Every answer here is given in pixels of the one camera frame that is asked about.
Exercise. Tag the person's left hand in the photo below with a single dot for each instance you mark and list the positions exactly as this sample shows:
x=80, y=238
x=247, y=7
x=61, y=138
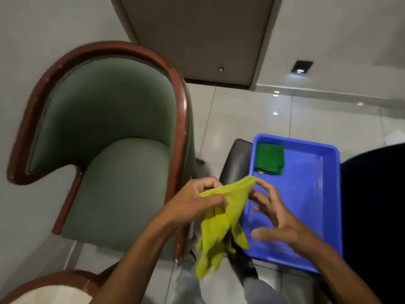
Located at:
x=185, y=204

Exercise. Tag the person's right hand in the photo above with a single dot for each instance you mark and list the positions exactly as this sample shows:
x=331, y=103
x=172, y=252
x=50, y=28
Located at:
x=286, y=226

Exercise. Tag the person's right middle finger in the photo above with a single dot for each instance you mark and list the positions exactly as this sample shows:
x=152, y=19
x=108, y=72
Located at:
x=261, y=201

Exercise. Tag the person's left thumb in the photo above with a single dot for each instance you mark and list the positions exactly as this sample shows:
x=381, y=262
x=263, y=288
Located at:
x=213, y=202

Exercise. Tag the person's right thumb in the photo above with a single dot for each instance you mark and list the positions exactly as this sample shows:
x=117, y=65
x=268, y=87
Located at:
x=269, y=234

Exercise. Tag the yellow-green cloth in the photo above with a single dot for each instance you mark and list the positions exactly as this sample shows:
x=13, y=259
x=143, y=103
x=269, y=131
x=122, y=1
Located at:
x=218, y=231

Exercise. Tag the person's left forearm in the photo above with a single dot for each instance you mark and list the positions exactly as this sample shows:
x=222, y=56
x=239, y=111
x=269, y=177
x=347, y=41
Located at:
x=136, y=259

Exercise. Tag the person's right forearm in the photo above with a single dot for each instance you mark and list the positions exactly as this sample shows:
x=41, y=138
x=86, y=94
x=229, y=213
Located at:
x=338, y=275

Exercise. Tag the blue plastic tray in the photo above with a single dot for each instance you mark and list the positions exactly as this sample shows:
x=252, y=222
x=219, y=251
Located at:
x=303, y=199

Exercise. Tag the folded dark green cloth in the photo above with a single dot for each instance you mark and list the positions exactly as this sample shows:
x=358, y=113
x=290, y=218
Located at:
x=270, y=158

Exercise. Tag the black padded stool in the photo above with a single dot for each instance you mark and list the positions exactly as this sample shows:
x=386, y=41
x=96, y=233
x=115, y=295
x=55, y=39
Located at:
x=235, y=161

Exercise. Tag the person's grey trouser leg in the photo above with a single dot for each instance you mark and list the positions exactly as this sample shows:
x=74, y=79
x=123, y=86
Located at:
x=188, y=286

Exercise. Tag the green upholstered wooden armchair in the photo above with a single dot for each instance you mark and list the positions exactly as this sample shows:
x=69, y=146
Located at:
x=114, y=148

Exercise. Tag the white paper sheet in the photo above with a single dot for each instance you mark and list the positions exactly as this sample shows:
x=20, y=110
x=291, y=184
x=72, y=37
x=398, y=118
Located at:
x=395, y=137

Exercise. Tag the brown door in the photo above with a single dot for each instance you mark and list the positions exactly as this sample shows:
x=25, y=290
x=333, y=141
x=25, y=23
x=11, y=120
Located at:
x=196, y=37

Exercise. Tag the cream cushioned wooden chair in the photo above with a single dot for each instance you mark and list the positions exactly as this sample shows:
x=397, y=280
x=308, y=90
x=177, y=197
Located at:
x=53, y=289

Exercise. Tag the recessed square wall light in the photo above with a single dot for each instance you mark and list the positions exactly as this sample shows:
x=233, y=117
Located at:
x=301, y=66

